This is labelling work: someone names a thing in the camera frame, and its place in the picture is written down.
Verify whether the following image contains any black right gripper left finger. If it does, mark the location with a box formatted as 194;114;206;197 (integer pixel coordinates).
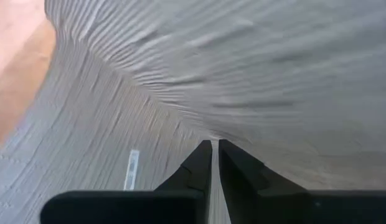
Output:
154;139;213;192

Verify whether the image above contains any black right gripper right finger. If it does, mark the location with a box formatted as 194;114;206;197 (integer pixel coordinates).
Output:
218;139;309;192

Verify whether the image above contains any grey woven placemat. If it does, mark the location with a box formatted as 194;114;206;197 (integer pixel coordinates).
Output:
0;0;386;224

